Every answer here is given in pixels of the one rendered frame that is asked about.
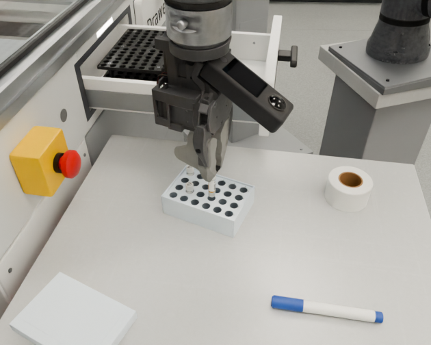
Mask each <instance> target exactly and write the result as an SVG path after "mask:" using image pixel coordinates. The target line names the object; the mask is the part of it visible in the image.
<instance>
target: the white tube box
mask: <svg viewBox="0 0 431 345"><path fill-rule="evenodd" d="M186 167H187V165H186V166H185V168H184V169H183V170H182V171H181V172H180V173H179V175H178V176H177V177H176V178H175V180H174V181H173V182H172V183H171V184H170V185H169V187H168V188H167V189H166V191H165V192H164V193H163V194H162V195H161V203H162V209H163V213H165V214H167V215H170V216H174V217H175V218H179V219H181V220H184V221H187V222H190V223H192V224H195V225H198V226H201V227H204V228H206V229H210V230H212V231H215V232H218V233H221V234H223V235H227V236H228V237H233V238H234V237H235V235H236V233H237V231H238V229H239V228H240V226H241V224H242V223H243V221H244V219H245V217H246V215H247V214H248V212H249V210H250V208H251V207H252V205H253V203H254V189H255V186H253V185H250V184H247V183H244V182H240V181H237V180H234V179H230V178H228V177H224V176H221V175H217V174H216V179H215V196H214V197H210V196H209V186H208V182H207V181H205V180H204V179H203V178H202V176H201V174H200V172H199V170H197V169H195V168H194V175H192V176H188V175H187V171H186ZM187 182H192V183H193V184H194V190H193V191H194V192H193V193H191V194H188V193H187V192H186V189H185V184H186V183H187Z"/></svg>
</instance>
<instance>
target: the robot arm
mask: <svg viewBox="0 0 431 345"><path fill-rule="evenodd" d="M164 7H165V15H166V31H165V32H164V34H163V35H162V36H160V35H159V36H157V37H155V38H154V40H155V49H157V50H160V51H163V55H164V70H165V72H163V73H165V75H163V73H162V74H161V75H158V77H157V85H156V86H155V87H154V88H152V89H151V90H152V96H153V108H154V114H155V124H158V125H162V126H164V127H168V128H169V129H171V130H174V131H178V132H181V133H182V132H183V130H184V129H186V130H190V132H189V133H188V135H187V144H186V145H182V146H176V147H175V148H174V154H175V156H176V157H177V159H179V160H181V161H182V162H185V163H186V164H188V165H190V166H192V167H194V168H195V169H197V170H199V172H200V174H201V176H202V178H203V179H204V180H205V181H207V182H211V180H212V179H213V178H214V177H215V176H216V173H217V172H218V171H219V169H221V167H222V164H223V161H224V156H225V153H226V148H227V144H228V139H229V136H230V131H231V123H232V118H233V103H234V104H236V105H237V106H238V107H239V108H241V109H242V110H243V111H244V112H245V113H247V114H248V115H249V116H250V117H252V118H253V119H254V120H256V121H257V122H258V123H259V124H260V125H261V126H263V127H264V128H265V129H267V130H268V131H269V132H270V133H275V132H276V131H277V130H278V129H279V128H280V127H281V126H282V125H283V123H284V122H285V121H286V119H287V117H288V116H289V115H290V113H291V111H292V110H293V103H291V102H290V101H289V100H288V99H286V98H285V97H284V96H283V95H282V94H280V93H279V92H278V91H277V90H275V89H274V88H273V87H271V85H269V84H268V83H267V82H266V81H264V80H263V79H262V78H260V76H258V75H257V74H256V73H254V72H253V71H252V70H250V69H249V68H248V67H247V66H246V65H245V64H243V63H242V62H241V61H239V60H238V59H237V58H236V57H235V56H234V55H232V54H231V53H230V52H228V51H229V42H230V36H231V33H232V9H233V0H164ZM430 19H431V0H382V4H381V9H380V15H379V19H378V22H377V23H376V26H375V27H374V30H373V32H372V34H371V36H370V37H369V38H368V40H367V46H366V52H367V54H368V55H369V56H371V57H372V58H374V59H376V60H379V61H382V62H387V63H391V64H414V63H418V62H422V61H424V60H425V59H426V58H427V57H428V56H429V53H430V48H431V43H430ZM159 76H161V79H159ZM158 81H159V82H158ZM165 83H166V84H165ZM162 85H163V87H162V88H160V86H162ZM157 111H158V112H157Z"/></svg>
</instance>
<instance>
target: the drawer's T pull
mask: <svg viewBox="0 0 431 345"><path fill-rule="evenodd" d="M277 60H278V61H284V62H290V67H292V68H295V67H296V66H297V60H298V46H296V45H292V46H291V50H278V57H277Z"/></svg>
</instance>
